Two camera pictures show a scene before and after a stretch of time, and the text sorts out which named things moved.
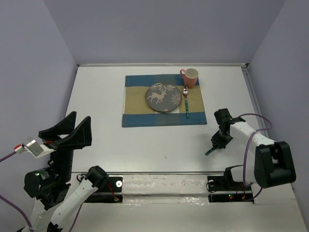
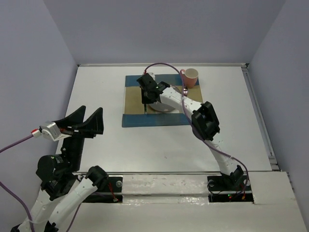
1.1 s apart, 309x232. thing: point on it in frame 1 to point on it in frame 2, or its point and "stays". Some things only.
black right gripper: (215, 139) to (145, 99)
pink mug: (190, 76) stays
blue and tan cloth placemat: (161, 100) stays
